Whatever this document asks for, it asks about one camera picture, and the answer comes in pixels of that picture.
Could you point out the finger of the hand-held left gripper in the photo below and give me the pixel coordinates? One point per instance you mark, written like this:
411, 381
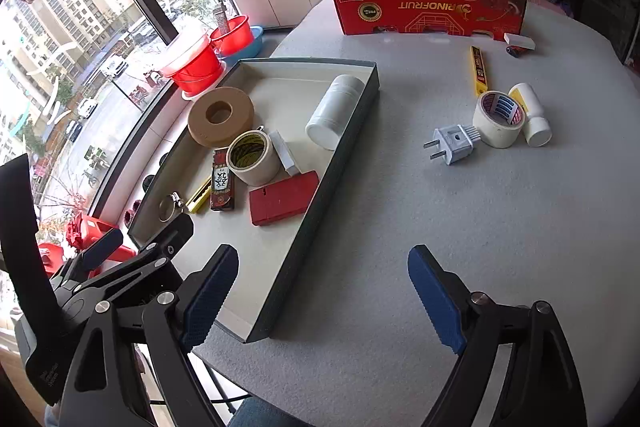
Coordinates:
107, 244
172, 232

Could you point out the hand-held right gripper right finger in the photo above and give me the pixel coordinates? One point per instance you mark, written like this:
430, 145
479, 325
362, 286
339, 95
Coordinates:
435, 302

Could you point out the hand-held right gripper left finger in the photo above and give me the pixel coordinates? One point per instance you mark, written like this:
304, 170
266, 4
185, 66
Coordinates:
210, 302

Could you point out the yellow utility knife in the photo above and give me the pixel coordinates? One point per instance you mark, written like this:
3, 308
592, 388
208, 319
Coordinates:
198, 199

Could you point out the small red printed box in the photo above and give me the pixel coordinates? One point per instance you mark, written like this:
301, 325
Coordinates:
222, 187

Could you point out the cream tape roll yellow core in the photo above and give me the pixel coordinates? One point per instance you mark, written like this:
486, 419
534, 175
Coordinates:
262, 169

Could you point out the large red box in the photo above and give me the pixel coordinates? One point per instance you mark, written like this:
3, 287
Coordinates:
280, 204

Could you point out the grey white block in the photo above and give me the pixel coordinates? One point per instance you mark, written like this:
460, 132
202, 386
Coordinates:
286, 154

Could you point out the dark green tray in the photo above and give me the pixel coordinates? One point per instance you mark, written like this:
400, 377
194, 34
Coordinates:
310, 77

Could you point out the brown paper tape roll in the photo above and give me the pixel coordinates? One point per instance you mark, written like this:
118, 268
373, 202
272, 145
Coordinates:
200, 127

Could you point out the grey plug adapter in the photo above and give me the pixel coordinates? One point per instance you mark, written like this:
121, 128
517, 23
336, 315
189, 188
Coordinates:
455, 144

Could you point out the red plastic bucket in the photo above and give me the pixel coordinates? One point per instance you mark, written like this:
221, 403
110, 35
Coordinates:
195, 74

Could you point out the white masking tape roll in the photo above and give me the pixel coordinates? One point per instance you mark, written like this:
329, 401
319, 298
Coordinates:
495, 132

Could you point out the white plastic jar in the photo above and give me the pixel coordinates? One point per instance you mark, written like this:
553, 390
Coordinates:
335, 112

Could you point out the red plastic basin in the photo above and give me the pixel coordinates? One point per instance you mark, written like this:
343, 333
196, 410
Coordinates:
235, 39

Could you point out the blue plastic basin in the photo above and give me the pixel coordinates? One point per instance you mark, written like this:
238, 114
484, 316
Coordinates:
257, 42

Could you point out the white plastic bottle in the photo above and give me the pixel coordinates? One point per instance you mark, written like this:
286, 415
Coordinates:
535, 117

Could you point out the red black lighter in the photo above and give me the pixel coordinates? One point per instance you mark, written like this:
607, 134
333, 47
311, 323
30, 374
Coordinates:
517, 52

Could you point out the white eraser block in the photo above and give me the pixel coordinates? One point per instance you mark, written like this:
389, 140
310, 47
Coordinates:
520, 41

